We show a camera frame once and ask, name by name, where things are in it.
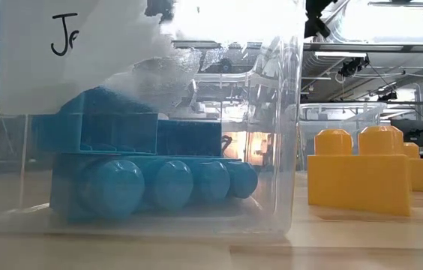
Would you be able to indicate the long blue toy block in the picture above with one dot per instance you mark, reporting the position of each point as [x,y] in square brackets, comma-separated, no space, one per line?
[114,187]

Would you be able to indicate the black computer monitor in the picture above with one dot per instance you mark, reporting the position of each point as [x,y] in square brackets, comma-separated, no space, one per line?
[410,129]

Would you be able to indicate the white paper label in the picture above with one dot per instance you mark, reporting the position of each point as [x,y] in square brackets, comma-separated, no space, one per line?
[84,45]

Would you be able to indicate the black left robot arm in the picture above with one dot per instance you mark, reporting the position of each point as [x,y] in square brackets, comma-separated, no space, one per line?
[159,7]

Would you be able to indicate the black ceiling device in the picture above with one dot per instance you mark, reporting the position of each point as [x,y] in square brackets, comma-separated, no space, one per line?
[387,96]

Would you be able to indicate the clear plastic bin with label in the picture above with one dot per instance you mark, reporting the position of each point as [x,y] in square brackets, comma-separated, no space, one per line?
[279,150]

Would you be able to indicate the black overhead camera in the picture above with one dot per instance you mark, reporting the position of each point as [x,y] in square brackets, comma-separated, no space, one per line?
[352,66]

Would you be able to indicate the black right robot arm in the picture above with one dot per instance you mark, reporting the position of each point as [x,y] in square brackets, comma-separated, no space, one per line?
[314,22]

